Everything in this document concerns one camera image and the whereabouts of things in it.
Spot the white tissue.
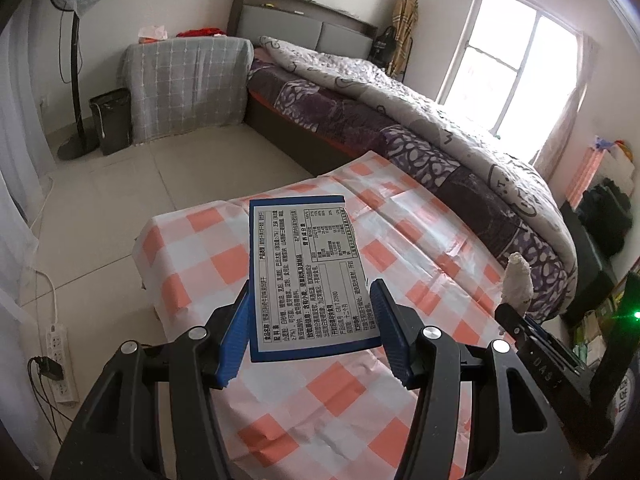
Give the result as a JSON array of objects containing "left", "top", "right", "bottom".
[{"left": 501, "top": 252, "right": 534, "bottom": 315}]

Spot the blue labelled box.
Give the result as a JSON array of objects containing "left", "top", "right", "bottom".
[{"left": 250, "top": 195, "right": 381, "bottom": 363}]

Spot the black small trash can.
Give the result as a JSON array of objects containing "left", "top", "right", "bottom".
[{"left": 89, "top": 88, "right": 132, "bottom": 155}]

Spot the black ottoman cabinet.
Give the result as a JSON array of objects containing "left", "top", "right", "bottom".
[{"left": 560, "top": 202, "right": 617, "bottom": 328}]

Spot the red white checkered cloth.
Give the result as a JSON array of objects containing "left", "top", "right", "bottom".
[{"left": 131, "top": 152, "right": 524, "bottom": 480}]

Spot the black clothes pile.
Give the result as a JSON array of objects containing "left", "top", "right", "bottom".
[{"left": 576, "top": 178, "right": 632, "bottom": 259}]

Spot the beige curtain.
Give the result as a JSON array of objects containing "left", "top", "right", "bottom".
[{"left": 533, "top": 32, "right": 599, "bottom": 183}]

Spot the white power strip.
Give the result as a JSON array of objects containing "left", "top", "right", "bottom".
[{"left": 46, "top": 324, "right": 79, "bottom": 405}]

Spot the black floor fan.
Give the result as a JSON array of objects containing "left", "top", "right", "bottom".
[{"left": 43, "top": 0, "right": 134, "bottom": 162}]

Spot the grey checked covered nightstand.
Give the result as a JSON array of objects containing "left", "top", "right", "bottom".
[{"left": 118, "top": 36, "right": 254, "bottom": 144}]

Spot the window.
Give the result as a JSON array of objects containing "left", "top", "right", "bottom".
[{"left": 436, "top": 0, "right": 580, "bottom": 162}]

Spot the bed with purple quilt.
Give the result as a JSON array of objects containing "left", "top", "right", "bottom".
[{"left": 228, "top": 0, "right": 578, "bottom": 322}]

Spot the black handbag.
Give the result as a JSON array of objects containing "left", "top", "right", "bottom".
[{"left": 369, "top": 25, "right": 397, "bottom": 70}]

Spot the red cloth on nightstand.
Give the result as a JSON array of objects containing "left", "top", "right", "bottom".
[{"left": 176, "top": 27, "right": 226, "bottom": 38}]

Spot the pink tissue pack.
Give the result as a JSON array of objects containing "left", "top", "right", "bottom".
[{"left": 138, "top": 25, "right": 168, "bottom": 44}]

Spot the plaid coat on rack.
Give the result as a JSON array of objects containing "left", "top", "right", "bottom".
[{"left": 386, "top": 0, "right": 419, "bottom": 78}]

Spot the black charger cable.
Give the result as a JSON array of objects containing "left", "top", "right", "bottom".
[{"left": 27, "top": 354, "right": 79, "bottom": 446}]

